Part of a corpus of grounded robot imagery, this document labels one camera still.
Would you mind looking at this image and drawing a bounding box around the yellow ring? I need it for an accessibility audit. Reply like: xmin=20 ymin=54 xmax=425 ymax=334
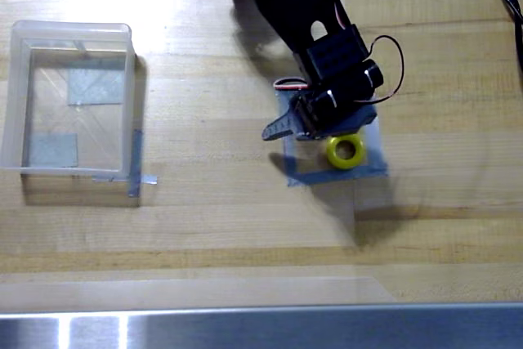
xmin=324 ymin=133 xmax=366 ymax=172

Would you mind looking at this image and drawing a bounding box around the clear plastic container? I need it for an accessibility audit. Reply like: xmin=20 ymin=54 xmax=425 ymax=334
xmin=0 ymin=20 xmax=137 ymax=175

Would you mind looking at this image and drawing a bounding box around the brushed metal bar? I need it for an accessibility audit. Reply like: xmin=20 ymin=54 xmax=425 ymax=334
xmin=0 ymin=302 xmax=523 ymax=349

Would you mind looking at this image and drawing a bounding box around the grey tape patch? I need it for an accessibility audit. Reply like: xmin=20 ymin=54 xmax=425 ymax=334
xmin=26 ymin=133 xmax=80 ymax=168

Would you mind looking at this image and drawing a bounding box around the white red servo wire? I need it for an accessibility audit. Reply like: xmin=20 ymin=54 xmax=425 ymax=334
xmin=272 ymin=78 xmax=311 ymax=92

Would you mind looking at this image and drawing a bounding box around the red black servo wire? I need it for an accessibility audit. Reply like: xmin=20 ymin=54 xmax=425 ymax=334
xmin=353 ymin=34 xmax=406 ymax=105

